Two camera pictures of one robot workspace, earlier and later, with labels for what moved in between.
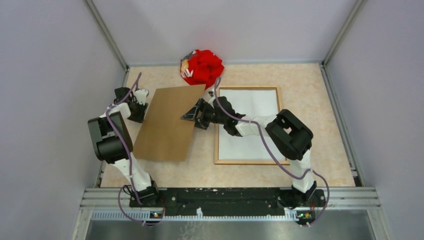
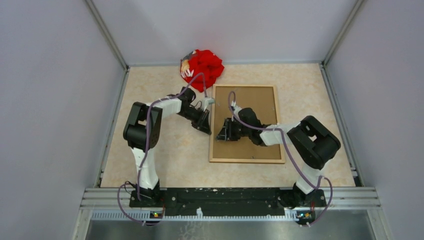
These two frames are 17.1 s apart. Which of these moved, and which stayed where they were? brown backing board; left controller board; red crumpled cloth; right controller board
Moved: brown backing board
Stayed: right controller board; red crumpled cloth; left controller board
